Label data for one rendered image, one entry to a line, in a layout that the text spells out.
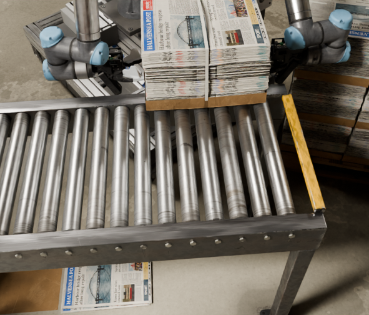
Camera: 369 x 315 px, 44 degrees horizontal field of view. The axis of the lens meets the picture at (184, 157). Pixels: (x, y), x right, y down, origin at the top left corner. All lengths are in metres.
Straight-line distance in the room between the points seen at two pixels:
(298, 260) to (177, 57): 0.68
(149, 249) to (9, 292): 1.03
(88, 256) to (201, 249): 0.30
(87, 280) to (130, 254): 0.82
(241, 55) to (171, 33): 0.21
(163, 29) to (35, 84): 1.62
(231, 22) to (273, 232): 0.63
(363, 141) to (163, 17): 1.11
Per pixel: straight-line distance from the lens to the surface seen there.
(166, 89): 1.40
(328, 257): 2.13
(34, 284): 2.13
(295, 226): 1.23
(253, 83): 1.43
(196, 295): 1.99
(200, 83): 1.40
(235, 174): 1.31
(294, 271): 1.46
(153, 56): 1.32
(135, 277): 2.03
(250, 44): 1.34
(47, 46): 1.56
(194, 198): 1.26
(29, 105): 1.58
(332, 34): 1.61
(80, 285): 2.05
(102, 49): 1.50
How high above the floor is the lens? 1.85
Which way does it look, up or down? 52 degrees down
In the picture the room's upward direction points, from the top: 3 degrees counter-clockwise
